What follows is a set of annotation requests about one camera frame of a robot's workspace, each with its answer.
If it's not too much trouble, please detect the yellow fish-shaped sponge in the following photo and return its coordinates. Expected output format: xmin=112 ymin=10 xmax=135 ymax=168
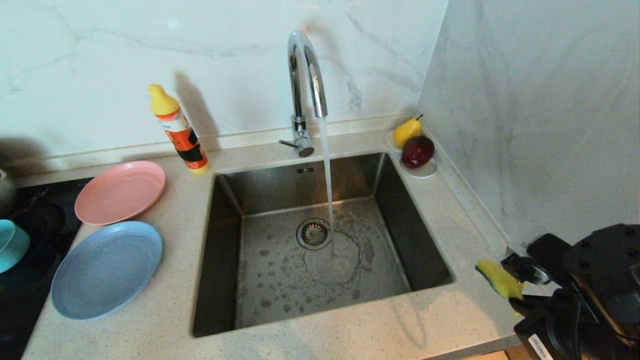
xmin=475 ymin=259 xmax=526 ymax=317

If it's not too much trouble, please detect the chrome gooseneck faucet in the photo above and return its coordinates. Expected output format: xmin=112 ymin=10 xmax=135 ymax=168
xmin=278 ymin=30 xmax=329 ymax=159

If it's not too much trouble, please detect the orange detergent bottle yellow cap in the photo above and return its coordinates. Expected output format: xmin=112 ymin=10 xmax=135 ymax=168
xmin=147 ymin=83 xmax=211 ymax=175

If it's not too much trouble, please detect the blue plastic plate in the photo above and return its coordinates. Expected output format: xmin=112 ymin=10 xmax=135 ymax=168
xmin=51 ymin=221 xmax=164 ymax=321

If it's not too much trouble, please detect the pink plastic plate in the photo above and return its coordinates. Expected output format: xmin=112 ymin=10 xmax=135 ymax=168
xmin=74 ymin=160 xmax=167 ymax=226

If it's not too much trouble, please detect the teal plastic bowl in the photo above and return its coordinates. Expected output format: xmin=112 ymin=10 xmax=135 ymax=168
xmin=0 ymin=220 xmax=31 ymax=274

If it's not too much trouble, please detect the stainless steel sink basin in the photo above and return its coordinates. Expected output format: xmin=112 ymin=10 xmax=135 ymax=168
xmin=192 ymin=152 xmax=456 ymax=338

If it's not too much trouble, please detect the small white dish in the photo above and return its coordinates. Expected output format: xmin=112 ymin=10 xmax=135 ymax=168
xmin=383 ymin=129 xmax=438 ymax=180

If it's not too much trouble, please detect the dark red apple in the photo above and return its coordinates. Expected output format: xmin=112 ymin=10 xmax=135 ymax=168
xmin=400 ymin=135 xmax=435 ymax=169

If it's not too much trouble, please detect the yellow pear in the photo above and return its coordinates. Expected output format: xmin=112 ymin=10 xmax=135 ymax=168
xmin=393 ymin=114 xmax=424 ymax=149

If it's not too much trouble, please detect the round metal drain strainer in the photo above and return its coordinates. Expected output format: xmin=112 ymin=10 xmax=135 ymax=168
xmin=295 ymin=218 xmax=333 ymax=251

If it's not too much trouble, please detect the black glass cooktop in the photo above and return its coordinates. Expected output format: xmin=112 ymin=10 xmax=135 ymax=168
xmin=0 ymin=177 xmax=93 ymax=360

